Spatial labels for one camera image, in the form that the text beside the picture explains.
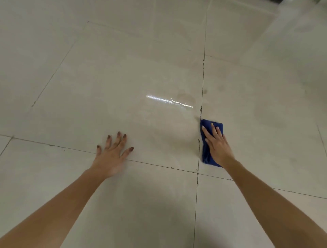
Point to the person's right hand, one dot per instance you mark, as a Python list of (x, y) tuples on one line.
[(219, 150)]

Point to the person's right forearm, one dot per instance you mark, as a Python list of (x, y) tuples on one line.
[(276, 209)]

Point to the person's left hand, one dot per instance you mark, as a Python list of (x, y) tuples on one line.
[(109, 161)]

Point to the person's left forearm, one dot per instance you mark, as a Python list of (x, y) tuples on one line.
[(51, 212)]

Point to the blue cloth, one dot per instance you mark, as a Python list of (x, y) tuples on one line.
[(205, 155)]

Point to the beige tiled floor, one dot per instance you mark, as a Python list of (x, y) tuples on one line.
[(102, 64)]

